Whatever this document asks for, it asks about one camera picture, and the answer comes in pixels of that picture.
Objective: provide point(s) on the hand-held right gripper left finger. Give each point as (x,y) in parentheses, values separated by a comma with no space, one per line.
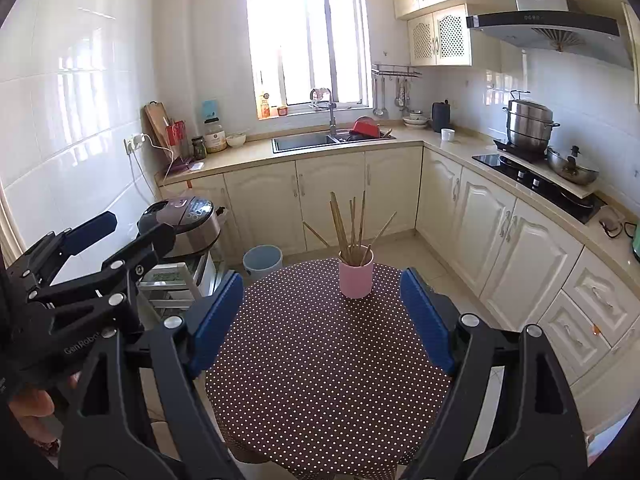
(217,325)

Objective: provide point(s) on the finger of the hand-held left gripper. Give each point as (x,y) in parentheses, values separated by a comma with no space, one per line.
(92,232)
(150,245)

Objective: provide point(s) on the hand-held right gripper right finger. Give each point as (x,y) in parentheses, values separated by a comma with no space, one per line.
(427,320)

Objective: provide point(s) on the pink cup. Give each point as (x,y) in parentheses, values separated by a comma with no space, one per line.
(356,277)

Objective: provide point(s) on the bunch of wooden chopsticks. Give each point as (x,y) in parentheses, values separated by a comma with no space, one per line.
(352,230)

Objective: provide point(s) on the person's left hand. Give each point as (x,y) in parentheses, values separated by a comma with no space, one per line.
(32,410)

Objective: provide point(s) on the silver rice cooker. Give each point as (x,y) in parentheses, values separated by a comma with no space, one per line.
(185,225)

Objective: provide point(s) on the white metal stand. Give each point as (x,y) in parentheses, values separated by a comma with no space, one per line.
(175,285)

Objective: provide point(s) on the light blue waste bin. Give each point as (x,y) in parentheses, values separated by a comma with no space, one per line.
(262,265)

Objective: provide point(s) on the cream stove base cabinets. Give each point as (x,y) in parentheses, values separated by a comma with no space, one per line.
(510,260)

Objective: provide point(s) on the small dark jar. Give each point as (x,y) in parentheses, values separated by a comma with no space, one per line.
(199,149)

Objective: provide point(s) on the brown polka dot tablecloth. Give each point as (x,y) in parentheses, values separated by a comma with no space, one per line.
(325,360)

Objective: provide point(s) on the red utensil holder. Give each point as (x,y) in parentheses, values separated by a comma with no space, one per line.
(176,135)

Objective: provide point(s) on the wooden cutting board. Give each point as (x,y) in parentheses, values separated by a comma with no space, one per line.
(156,125)

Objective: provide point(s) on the large glass jar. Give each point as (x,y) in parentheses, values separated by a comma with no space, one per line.
(215,137)

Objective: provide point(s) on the cream sink base cabinets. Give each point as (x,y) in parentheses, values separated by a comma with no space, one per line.
(270,205)

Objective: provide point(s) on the white bowl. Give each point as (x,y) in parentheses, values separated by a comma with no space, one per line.
(236,141)

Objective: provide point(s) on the light blue packet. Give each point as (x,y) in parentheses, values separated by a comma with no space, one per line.
(210,109)

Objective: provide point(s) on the black glass stove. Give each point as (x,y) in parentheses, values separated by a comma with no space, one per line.
(520,170)

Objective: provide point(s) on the orange bottle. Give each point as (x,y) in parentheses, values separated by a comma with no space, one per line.
(264,107)

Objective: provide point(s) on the steel sink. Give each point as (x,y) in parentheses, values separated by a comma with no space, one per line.
(300,142)

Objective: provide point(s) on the small white cup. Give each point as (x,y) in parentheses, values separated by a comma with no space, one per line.
(447,135)

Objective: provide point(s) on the stack of white bowls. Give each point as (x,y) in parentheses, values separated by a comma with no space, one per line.
(416,120)

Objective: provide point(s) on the red bowl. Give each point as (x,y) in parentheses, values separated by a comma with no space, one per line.
(365,127)

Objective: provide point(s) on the black electric kettle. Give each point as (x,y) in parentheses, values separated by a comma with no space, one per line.
(441,117)

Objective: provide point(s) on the steel wok with lid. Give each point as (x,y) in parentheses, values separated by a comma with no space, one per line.
(572,170)

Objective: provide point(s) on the hanging steel ladle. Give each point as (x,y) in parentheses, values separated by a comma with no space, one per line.
(379,109)

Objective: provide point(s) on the stainless steamer pot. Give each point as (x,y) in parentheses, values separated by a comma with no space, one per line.
(530,125)

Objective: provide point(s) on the steel faucet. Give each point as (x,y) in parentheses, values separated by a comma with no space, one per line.
(331,115)

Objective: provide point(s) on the hanging steel spatulas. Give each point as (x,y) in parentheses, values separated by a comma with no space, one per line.
(401,97)

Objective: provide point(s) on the sliding window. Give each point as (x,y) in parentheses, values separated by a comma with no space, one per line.
(305,35)

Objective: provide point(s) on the cream lattice door cabinet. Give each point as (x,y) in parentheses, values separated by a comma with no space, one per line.
(450,35)

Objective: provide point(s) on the black range hood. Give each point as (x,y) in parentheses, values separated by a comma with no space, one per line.
(545,25)

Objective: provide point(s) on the white wall socket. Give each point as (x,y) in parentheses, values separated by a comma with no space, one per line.
(134,142)

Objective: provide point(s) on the steel wall rail rack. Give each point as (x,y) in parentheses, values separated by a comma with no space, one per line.
(395,70)

